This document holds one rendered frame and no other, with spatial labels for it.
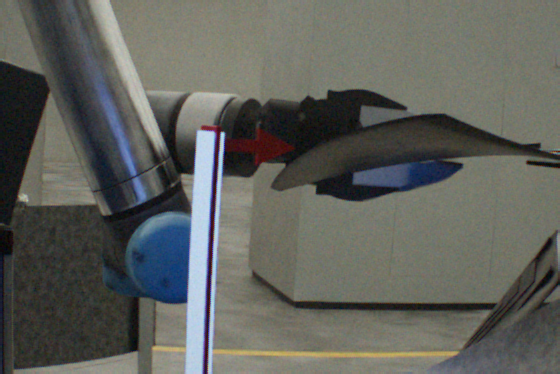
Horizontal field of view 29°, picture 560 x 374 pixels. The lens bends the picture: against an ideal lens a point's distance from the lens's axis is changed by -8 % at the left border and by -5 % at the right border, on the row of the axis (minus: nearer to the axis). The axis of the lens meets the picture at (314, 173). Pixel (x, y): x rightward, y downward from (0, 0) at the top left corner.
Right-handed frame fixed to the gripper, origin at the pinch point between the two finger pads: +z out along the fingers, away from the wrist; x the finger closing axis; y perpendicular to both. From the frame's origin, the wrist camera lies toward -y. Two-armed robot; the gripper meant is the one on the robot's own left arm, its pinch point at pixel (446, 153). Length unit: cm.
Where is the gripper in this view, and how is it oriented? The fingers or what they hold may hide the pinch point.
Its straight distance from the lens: 92.5
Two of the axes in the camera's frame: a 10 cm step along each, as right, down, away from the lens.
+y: 3.7, 0.9, 9.2
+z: 9.2, 0.9, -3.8
